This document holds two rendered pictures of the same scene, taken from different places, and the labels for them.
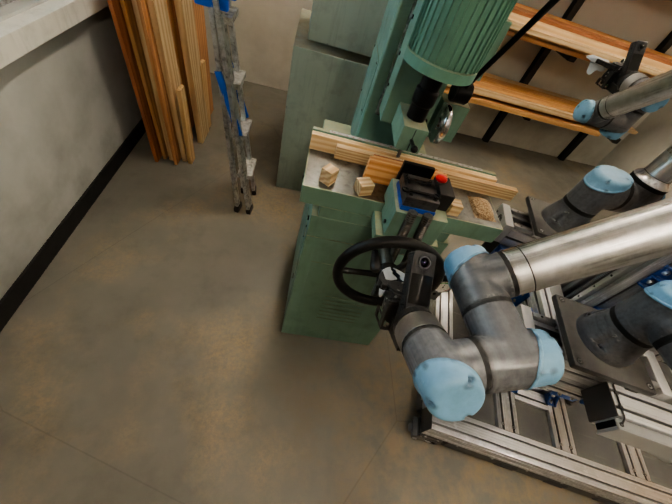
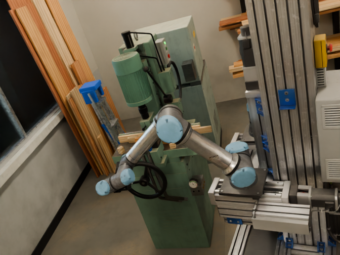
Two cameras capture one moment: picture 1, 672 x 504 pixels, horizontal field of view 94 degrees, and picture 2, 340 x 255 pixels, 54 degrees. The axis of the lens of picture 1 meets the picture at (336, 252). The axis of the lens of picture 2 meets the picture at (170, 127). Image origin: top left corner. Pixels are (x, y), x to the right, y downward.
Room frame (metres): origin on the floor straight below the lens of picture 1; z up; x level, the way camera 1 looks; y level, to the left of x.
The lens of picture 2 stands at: (-0.76, -1.31, 1.97)
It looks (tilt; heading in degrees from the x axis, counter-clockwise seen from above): 27 degrees down; 34
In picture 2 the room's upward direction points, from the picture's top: 17 degrees counter-clockwise
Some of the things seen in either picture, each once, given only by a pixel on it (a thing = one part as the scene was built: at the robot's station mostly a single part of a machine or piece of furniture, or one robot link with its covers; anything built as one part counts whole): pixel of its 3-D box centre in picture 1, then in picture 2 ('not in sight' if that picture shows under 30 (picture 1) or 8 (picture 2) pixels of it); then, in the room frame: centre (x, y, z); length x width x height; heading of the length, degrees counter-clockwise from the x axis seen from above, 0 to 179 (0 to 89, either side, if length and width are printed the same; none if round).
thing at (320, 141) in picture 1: (405, 162); (158, 133); (0.90, -0.10, 0.92); 0.60 x 0.02 x 0.05; 103
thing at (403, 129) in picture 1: (408, 130); (149, 122); (0.89, -0.07, 1.03); 0.14 x 0.07 x 0.09; 13
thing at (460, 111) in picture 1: (446, 118); (175, 108); (1.08, -0.18, 1.02); 0.09 x 0.07 x 0.12; 103
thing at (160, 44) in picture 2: not in sight; (162, 51); (1.21, -0.13, 1.40); 0.10 x 0.06 x 0.16; 13
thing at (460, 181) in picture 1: (428, 173); (168, 134); (0.89, -0.18, 0.92); 0.60 x 0.02 x 0.04; 103
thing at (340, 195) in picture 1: (402, 203); (156, 151); (0.77, -0.13, 0.87); 0.61 x 0.30 x 0.06; 103
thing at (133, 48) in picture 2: not in sight; (129, 44); (1.00, -0.04, 1.53); 0.08 x 0.08 x 0.17; 13
